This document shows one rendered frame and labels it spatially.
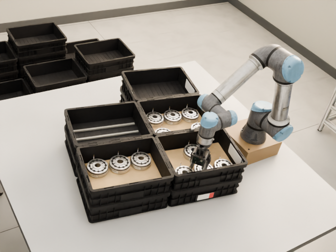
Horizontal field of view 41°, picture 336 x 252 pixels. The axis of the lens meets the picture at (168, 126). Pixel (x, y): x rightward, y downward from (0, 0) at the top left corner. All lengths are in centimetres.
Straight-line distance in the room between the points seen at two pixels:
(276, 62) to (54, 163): 124
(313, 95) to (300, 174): 219
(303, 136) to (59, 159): 240
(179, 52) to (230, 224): 293
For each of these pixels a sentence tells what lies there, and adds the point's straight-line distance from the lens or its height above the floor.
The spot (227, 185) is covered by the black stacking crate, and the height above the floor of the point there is 80.
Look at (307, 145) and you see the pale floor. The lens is 411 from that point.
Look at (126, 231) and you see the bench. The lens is 217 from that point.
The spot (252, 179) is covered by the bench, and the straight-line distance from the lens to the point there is 255.
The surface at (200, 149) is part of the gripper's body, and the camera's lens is 212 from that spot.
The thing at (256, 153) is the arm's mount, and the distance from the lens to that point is 260.
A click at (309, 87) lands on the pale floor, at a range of 492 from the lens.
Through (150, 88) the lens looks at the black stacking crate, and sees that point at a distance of 281.
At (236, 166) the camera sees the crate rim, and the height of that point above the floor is 92.
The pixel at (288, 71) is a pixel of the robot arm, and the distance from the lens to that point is 216.
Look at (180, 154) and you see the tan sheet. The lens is 238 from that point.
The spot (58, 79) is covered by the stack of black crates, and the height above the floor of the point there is 38.
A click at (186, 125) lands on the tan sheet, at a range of 257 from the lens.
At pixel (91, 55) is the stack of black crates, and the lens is 374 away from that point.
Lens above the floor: 243
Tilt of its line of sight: 39 degrees down
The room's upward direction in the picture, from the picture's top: 10 degrees clockwise
